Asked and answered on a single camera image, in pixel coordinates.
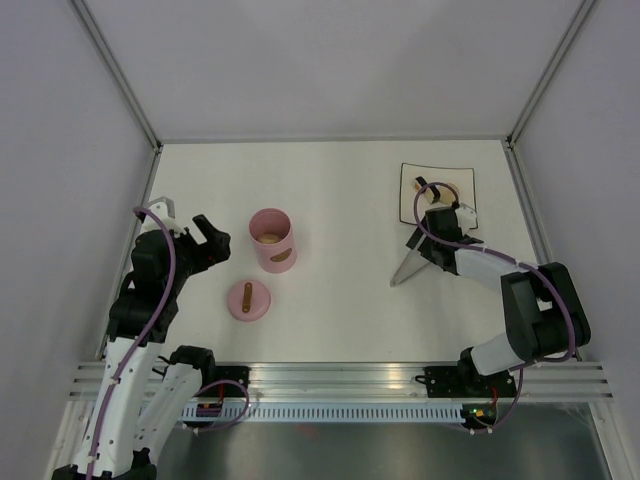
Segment sushi roll piece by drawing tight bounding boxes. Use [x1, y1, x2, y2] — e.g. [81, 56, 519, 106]
[424, 185, 443, 205]
[413, 176, 428, 193]

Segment metal tongs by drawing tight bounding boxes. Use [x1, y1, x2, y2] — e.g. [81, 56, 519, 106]
[390, 249, 430, 287]

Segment round beige bun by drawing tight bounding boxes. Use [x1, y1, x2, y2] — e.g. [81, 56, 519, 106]
[257, 233, 281, 245]

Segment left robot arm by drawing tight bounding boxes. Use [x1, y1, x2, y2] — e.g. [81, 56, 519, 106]
[52, 207, 230, 479]

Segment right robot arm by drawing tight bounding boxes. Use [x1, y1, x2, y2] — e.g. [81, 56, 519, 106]
[405, 204, 592, 398]

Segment pink cylindrical lunch box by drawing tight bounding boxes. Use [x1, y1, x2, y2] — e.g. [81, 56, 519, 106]
[249, 208, 297, 274]

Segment pink lunch box lid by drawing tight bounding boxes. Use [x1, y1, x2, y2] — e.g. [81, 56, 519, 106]
[226, 279, 271, 322]

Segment white square plate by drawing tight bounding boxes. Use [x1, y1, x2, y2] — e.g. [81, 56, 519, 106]
[398, 162, 476, 229]

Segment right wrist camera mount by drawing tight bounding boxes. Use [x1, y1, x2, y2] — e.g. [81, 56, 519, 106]
[451, 202, 478, 234]

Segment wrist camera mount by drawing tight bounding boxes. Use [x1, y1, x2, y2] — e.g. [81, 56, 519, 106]
[140, 197, 186, 237]
[451, 202, 478, 234]

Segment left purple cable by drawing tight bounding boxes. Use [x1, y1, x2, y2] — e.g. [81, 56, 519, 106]
[85, 207, 177, 480]

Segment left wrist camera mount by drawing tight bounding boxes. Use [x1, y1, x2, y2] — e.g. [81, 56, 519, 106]
[140, 197, 186, 237]

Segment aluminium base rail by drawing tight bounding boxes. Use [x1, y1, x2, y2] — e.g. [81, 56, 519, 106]
[67, 360, 615, 401]

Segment white cable duct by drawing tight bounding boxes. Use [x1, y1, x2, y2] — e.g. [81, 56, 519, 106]
[180, 402, 464, 425]

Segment left frame post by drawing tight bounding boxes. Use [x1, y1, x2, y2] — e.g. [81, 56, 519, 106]
[67, 0, 162, 152]

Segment frame post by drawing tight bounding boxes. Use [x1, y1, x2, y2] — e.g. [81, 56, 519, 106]
[504, 0, 600, 149]
[67, 0, 162, 152]

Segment right frame post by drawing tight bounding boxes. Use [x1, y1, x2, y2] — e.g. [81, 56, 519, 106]
[504, 0, 600, 149]

